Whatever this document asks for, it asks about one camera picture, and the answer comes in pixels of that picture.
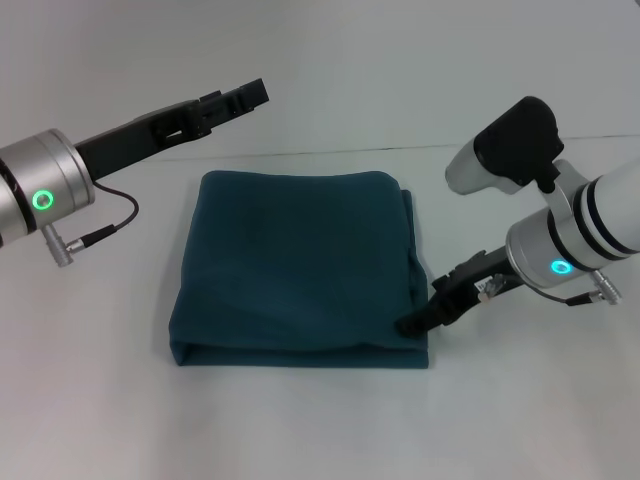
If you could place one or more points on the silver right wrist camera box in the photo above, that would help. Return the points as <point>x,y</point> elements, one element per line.
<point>505,150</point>

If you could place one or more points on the teal t-shirt with FREE print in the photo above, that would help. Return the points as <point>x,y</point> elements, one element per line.
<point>300,270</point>

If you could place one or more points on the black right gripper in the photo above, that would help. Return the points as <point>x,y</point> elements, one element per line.
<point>475,285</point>

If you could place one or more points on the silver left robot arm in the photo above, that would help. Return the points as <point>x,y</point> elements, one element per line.
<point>40,190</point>

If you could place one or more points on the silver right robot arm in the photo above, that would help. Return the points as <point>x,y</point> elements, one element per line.
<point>585,230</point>

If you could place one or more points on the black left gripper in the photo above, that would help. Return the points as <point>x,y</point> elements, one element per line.
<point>140,137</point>

